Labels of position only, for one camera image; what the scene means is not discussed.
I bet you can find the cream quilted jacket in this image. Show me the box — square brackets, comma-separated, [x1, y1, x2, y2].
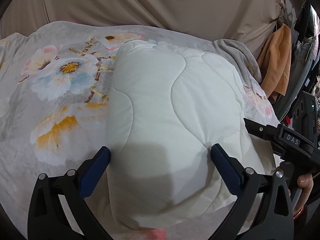
[106, 40, 278, 230]

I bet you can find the person's right hand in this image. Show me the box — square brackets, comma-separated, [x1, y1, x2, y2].
[292, 173, 313, 219]

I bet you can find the orange hanging garment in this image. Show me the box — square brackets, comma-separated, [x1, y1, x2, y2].
[257, 23, 291, 103]

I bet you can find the grey floral fleece blanket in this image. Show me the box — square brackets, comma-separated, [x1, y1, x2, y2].
[0, 21, 283, 240]

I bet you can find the beige draped curtain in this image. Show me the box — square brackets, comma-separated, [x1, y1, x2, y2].
[1, 0, 281, 55]

